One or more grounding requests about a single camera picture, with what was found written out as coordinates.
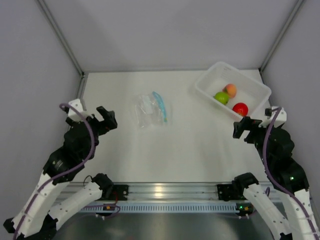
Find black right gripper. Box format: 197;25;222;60
233;115;276;165

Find red fake apple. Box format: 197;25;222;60
232;102;249;117

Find green fake apple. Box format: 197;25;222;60
213;91;230;105

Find orange fake peach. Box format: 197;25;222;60
222;83;237;99

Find clear zip top bag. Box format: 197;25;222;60
132;91;172;129

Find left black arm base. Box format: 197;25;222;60
103;184;129;202

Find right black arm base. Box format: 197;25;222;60
216;184;246;202

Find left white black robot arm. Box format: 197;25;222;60
3;103;118;240

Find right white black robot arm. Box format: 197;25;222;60
232;111;320;240

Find white plastic basket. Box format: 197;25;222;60
194;61;272;120

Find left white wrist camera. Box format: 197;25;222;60
67;98;89;122

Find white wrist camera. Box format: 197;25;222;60
259;106;287;128
67;98;89;122

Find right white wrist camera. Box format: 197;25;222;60
259;106;287;128

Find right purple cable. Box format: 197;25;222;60
261;106;318;240

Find purple cable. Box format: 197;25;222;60
12;102;121;240
261;106;318;240

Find white slotted cable duct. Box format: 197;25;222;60
79;201;253;214

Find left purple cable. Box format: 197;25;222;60
12;102;121;240

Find aluminium mounting rail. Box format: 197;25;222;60
57;181;276;202

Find left aluminium frame post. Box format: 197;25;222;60
35;0;85;79

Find aluminium frame post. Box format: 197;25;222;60
35;0;85;79
259;0;306;74

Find right aluminium frame post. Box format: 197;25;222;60
259;0;306;74

